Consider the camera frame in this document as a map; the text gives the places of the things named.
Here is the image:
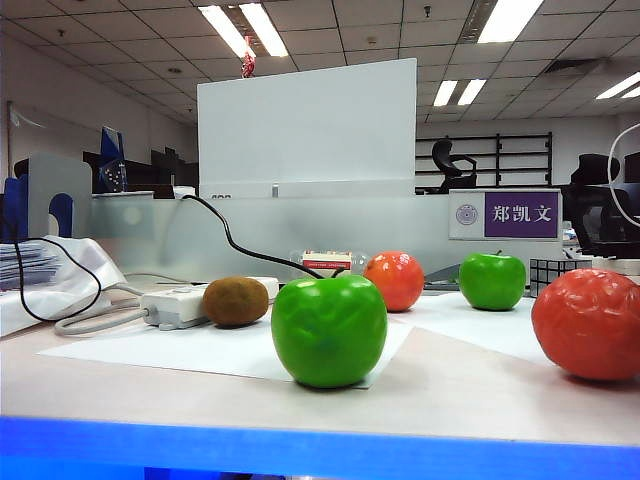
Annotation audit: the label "ceiling fluorescent light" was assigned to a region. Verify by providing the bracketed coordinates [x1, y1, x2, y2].
[476, 0, 545, 45]
[238, 2, 290, 58]
[456, 78, 488, 107]
[198, 4, 257, 60]
[594, 71, 640, 100]
[432, 79, 459, 108]

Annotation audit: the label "black looped cable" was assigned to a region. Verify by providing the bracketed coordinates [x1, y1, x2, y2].
[0, 212, 104, 323]

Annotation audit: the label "thick white cable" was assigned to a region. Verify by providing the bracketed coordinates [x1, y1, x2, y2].
[606, 121, 640, 229]

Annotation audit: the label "purple white name plate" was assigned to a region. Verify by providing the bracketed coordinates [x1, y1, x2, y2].
[448, 188, 563, 241]

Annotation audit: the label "white plastic bag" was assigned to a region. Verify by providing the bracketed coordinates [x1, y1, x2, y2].
[0, 234, 129, 337]

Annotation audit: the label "ceiling air vent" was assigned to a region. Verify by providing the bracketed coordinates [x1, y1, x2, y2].
[543, 58, 601, 76]

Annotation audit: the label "brown fuzzy kiwi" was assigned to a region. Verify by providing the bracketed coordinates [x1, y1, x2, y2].
[202, 276, 270, 329]

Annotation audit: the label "black background cabinets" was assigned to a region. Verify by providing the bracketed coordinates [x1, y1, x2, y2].
[82, 146, 200, 200]

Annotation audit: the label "white partition board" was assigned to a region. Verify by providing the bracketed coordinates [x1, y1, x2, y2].
[196, 57, 418, 200]

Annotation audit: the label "silver grid puzzle cube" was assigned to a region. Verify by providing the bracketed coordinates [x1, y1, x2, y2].
[528, 257, 594, 299]

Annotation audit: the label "stack of papers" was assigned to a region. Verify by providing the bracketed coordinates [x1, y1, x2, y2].
[0, 242, 64, 291]

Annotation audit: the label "red hanging ornament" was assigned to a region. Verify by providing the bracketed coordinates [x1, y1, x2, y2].
[241, 35, 257, 80]

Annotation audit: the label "blue crystal trophy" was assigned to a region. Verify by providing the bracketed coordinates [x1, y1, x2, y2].
[98, 125, 128, 194]

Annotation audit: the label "blue file holder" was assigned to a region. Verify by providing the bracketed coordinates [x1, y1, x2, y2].
[0, 174, 75, 244]

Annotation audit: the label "grey power strip cable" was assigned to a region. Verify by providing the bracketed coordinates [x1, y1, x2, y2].
[53, 282, 151, 337]

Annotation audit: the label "grey file holder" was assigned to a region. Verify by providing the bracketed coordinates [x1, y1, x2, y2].
[27, 152, 94, 239]

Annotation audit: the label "orange red plastic fruit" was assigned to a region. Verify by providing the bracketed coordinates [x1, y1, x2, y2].
[363, 250, 426, 313]
[530, 268, 640, 382]

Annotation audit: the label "blue edge strip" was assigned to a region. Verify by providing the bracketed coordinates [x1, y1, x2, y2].
[0, 415, 640, 480]

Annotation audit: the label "frosted glass desk divider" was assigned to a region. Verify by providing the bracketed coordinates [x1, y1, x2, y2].
[89, 192, 564, 286]

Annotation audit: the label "black power cable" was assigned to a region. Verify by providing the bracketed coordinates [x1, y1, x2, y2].
[180, 193, 347, 280]

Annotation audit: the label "white power strip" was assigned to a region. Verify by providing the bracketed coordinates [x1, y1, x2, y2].
[139, 276, 280, 331]

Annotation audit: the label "clear bottle red label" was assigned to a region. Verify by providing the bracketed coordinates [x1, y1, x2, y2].
[289, 248, 370, 279]

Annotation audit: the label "white paper sheet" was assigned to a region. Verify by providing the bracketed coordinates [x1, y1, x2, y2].
[389, 292, 556, 366]
[37, 312, 416, 390]

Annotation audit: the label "black shelf rack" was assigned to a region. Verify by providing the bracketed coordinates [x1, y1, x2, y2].
[414, 131, 554, 189]

